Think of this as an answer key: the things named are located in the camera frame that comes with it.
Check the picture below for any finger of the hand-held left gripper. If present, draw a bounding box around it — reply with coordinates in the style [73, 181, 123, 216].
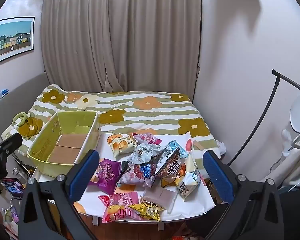
[0, 132, 23, 161]

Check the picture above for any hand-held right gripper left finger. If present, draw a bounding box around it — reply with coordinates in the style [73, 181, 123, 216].
[17, 149, 100, 240]

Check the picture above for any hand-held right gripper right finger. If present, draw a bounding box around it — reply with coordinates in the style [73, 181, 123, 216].
[202, 149, 285, 240]

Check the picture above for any purple snack packet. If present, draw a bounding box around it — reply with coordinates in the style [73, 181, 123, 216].
[87, 158, 122, 195]

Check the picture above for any white yellow snack packet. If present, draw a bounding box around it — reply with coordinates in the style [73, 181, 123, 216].
[175, 152, 202, 202]

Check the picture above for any green cardboard box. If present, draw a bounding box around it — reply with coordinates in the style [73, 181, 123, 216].
[27, 111, 102, 178]

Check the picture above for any pink chips packet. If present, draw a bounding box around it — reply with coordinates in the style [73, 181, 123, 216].
[98, 191, 145, 223]

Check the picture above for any cream packet with orange print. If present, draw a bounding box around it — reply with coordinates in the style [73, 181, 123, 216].
[161, 166, 188, 188]

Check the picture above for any dark brown chips packet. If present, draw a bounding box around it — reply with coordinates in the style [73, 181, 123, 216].
[154, 147, 182, 178]

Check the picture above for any pink and blue cookie packet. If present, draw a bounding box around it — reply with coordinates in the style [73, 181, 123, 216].
[117, 162, 157, 188]

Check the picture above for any white translucent packet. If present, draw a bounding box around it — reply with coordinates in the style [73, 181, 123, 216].
[142, 186, 178, 213]

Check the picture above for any dark printed box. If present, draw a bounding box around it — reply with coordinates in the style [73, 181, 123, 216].
[1, 177, 26, 197]

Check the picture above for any white orange-print tablecloth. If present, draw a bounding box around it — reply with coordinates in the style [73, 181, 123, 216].
[37, 132, 217, 223]

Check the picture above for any cream bread snack packet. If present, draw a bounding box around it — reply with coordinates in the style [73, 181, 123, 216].
[107, 133, 138, 158]

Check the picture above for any grey padded headboard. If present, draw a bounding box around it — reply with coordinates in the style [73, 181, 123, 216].
[0, 72, 48, 132]

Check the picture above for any light blue snack packet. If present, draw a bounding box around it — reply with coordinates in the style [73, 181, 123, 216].
[165, 140, 188, 158]

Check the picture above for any grey white cartoon snack packet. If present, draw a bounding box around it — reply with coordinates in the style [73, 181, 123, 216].
[127, 144, 166, 165]

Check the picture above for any pink and white snack packet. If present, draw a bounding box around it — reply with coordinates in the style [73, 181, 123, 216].
[132, 132, 163, 145]

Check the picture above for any white cloth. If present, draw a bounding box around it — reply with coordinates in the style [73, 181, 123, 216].
[281, 129, 300, 182]

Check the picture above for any striped floral blanket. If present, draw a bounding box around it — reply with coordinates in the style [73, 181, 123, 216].
[1, 84, 226, 161]

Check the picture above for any beige curtain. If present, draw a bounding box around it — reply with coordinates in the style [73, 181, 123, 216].
[41, 0, 202, 93]

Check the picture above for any framed wall picture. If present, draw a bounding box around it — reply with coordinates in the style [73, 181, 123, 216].
[0, 16, 35, 67]

